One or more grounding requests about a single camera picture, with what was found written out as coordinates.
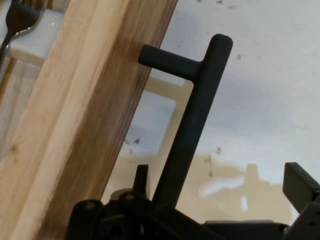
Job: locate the white rectangular dish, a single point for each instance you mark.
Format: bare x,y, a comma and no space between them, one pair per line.
37,40

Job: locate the silver metal fork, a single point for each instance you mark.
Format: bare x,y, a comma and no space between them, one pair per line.
18,17

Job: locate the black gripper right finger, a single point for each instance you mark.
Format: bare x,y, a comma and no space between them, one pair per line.
310,200

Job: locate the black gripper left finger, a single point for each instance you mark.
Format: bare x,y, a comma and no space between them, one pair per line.
120,220

